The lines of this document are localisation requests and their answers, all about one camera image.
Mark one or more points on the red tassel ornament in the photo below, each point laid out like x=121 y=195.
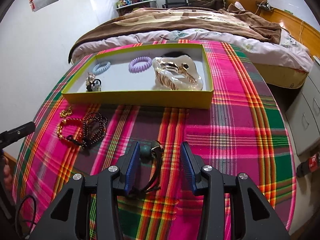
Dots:
x=31 y=2

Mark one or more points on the cola bottle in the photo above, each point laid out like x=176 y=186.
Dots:
x=310 y=163

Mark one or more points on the desk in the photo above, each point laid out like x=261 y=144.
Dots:
x=136 y=7

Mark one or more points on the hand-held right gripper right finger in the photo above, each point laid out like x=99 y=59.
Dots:
x=187 y=167

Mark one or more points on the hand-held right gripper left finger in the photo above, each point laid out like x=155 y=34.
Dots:
x=132 y=167

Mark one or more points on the person's left hand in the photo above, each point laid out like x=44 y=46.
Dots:
x=7 y=173

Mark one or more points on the yellow bed base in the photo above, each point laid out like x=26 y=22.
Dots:
x=280 y=76

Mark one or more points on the black wristband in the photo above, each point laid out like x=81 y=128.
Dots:
x=175 y=53

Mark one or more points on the white pillow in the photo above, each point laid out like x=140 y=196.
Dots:
x=238 y=5

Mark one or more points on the brown blanket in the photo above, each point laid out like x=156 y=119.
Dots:
x=175 y=20

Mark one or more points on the pink green plaid cloth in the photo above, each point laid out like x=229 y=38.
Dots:
x=225 y=142

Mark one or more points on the yellow cardboard box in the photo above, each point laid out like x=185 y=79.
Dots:
x=137 y=97

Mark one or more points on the pearly hair claw clip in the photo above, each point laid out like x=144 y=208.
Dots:
x=165 y=76

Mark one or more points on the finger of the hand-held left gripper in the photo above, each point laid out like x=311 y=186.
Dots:
x=17 y=131

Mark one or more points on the power strip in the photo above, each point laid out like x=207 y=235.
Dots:
x=265 y=5

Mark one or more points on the wooden headboard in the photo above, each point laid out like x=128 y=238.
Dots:
x=292 y=22

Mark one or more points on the white floral duvet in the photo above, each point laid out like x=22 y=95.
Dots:
x=262 y=52

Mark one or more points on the grey drawer cabinet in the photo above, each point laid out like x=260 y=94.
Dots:
x=302 y=120

